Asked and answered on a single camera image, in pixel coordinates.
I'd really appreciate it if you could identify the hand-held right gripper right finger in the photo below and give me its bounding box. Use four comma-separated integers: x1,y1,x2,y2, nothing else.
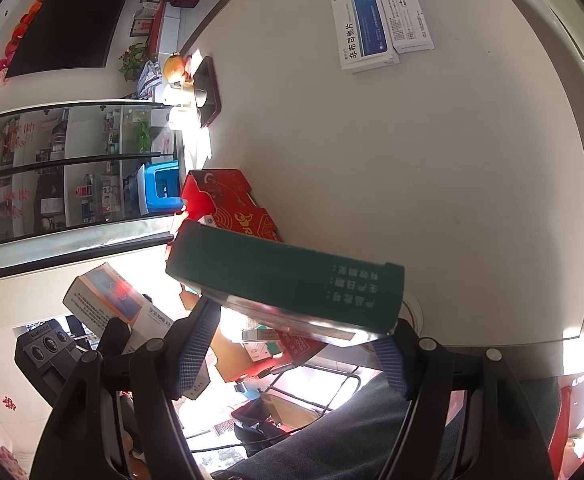
372,317,555,480

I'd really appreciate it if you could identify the yellow mango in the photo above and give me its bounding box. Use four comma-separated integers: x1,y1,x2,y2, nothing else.
163,52,187,83

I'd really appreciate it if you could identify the long white blue medicine box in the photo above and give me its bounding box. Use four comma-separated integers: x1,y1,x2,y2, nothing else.
329,0,401,75

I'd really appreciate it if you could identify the white bandage roll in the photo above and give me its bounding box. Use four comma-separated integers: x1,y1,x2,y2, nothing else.
394,292,425,333

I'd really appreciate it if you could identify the black television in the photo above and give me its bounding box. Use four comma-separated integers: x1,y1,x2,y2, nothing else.
4,0,140,79

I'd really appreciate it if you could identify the blue orange white medicine box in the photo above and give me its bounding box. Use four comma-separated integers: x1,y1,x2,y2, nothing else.
62,262,210,402

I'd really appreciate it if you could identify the dark green white medicine box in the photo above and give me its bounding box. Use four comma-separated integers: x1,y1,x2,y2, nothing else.
165,220,405,348

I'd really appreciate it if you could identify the dark red phone tray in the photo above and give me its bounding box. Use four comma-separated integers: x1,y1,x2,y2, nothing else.
192,56,223,128

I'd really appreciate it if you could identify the green potted plant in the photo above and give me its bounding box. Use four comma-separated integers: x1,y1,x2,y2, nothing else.
118,44,147,81

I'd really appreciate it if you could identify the red wall garland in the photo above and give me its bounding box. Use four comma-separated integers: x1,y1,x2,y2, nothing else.
0,0,70,86

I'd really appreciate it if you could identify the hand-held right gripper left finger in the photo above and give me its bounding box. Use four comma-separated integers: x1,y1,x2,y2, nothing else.
30,300,223,480

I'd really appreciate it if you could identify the small white medicine box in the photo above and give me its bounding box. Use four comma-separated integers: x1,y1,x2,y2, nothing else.
378,0,435,54

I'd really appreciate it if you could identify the striped cloth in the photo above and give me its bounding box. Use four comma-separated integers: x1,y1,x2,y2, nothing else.
134,60,165,101

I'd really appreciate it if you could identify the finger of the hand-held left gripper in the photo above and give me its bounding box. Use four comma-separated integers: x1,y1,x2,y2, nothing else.
94,316,132,361

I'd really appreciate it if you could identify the person's dark trouser leg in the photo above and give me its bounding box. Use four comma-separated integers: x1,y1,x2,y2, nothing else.
212,370,563,480

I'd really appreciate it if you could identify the glass display cabinet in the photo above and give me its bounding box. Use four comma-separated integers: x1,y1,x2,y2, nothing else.
0,102,185,253

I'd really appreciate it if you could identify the red cardboard box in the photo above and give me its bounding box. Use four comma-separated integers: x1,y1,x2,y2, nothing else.
172,169,343,383

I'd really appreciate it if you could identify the blue plastic stool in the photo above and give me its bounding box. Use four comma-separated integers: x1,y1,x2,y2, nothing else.
124,160,185,217

